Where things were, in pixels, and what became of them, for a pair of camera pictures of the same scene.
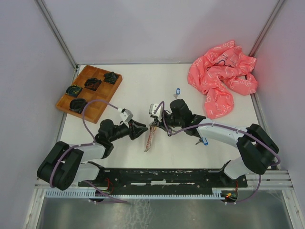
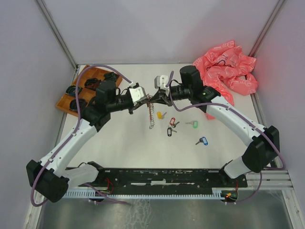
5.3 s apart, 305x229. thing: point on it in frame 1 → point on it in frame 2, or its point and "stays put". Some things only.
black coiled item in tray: (77, 105) stays put
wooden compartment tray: (91, 83) stays put
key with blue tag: (204, 140) stays put
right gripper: (160, 123) → (162, 98)
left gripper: (135, 132) → (138, 104)
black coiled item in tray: (111, 77) stays put
